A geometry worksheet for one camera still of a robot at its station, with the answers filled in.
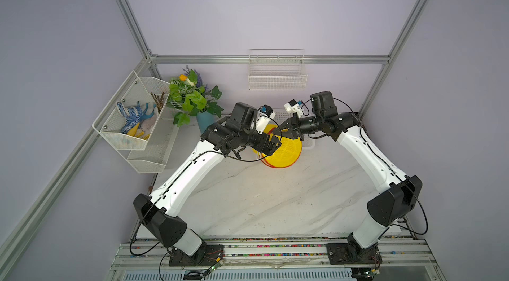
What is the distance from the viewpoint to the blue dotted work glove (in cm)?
71

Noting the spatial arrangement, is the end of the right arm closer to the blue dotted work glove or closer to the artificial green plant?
the artificial green plant

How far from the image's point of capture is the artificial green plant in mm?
801

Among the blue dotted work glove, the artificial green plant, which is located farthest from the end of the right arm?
the blue dotted work glove

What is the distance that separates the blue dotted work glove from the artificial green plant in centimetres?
14
